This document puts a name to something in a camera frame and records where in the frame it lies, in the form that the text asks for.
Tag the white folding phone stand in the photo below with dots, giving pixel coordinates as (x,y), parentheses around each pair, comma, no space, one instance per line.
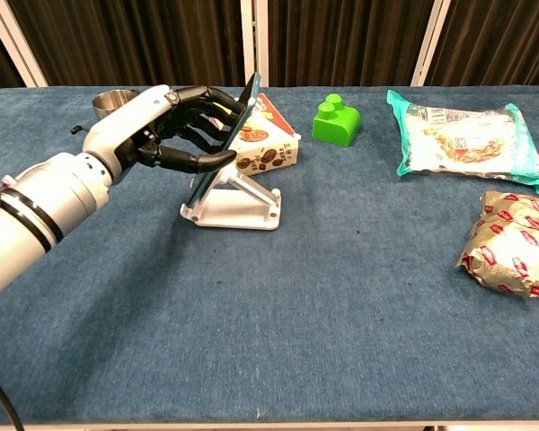
(247,208)

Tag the green toy building block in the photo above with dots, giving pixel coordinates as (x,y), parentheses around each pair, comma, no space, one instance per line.
(336,123)

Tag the teal-edged clear snack bag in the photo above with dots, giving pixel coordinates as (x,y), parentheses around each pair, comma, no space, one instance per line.
(467,139)

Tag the stainless steel gooseneck pitcher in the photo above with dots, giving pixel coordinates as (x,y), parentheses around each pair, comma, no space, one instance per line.
(110,104)

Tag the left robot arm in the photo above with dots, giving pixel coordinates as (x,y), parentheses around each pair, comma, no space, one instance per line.
(49,211)

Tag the dark pleated curtain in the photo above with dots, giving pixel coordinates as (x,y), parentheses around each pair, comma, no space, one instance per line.
(130,40)

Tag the cream cookie box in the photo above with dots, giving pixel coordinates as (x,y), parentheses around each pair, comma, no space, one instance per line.
(269,143)

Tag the gold and red foil package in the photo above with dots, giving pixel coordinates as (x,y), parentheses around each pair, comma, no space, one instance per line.
(512,244)

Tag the blue table cloth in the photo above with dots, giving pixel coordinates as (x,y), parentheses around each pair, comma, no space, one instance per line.
(296,305)

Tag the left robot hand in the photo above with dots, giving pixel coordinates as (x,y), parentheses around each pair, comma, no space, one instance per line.
(135,128)

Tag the black smartphone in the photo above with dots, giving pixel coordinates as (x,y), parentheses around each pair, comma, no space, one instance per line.
(233,143)

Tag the white frame post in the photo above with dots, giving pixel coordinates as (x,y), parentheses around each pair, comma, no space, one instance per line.
(431,42)
(254,42)
(15,42)

